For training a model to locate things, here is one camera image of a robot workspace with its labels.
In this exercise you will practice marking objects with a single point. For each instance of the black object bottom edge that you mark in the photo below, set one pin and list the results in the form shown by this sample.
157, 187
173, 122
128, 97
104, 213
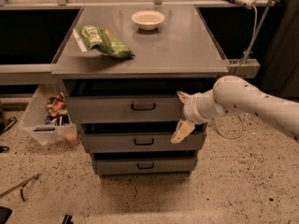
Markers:
67, 220

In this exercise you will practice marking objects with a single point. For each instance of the grey bottom drawer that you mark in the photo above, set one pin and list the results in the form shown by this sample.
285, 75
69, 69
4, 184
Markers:
129, 167

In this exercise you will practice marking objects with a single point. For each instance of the clear plastic bin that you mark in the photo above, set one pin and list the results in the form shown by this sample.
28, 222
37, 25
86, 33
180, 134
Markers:
44, 126

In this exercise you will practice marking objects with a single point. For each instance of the grey metal rail frame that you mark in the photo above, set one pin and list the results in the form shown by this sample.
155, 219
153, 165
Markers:
29, 74

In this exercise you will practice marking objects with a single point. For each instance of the white bowl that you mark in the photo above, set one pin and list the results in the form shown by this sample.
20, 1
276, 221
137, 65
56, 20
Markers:
148, 20

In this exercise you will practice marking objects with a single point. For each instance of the black object bottom left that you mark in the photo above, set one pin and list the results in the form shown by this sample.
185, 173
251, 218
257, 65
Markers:
5, 213

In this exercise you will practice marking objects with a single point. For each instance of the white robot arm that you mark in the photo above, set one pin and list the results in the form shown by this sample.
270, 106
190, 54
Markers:
231, 95

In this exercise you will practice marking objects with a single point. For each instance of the grey top drawer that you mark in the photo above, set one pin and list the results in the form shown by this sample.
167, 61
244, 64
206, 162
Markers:
114, 109

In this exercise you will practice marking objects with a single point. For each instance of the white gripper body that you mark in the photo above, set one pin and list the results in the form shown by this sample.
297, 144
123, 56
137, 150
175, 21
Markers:
190, 110

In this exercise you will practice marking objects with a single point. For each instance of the green chip bag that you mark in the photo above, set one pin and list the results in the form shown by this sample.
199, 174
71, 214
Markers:
91, 37

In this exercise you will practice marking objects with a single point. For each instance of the snack packets in bin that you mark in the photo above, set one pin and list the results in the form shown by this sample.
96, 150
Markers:
56, 108

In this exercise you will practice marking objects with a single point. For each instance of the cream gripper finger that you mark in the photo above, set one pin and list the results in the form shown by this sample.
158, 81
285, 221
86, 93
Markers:
184, 128
183, 96

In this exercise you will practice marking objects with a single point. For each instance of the grey drawer cabinet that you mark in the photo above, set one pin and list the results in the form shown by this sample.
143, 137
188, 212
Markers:
177, 56

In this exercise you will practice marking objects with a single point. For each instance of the metal rod on floor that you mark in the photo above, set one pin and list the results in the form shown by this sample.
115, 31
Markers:
20, 186

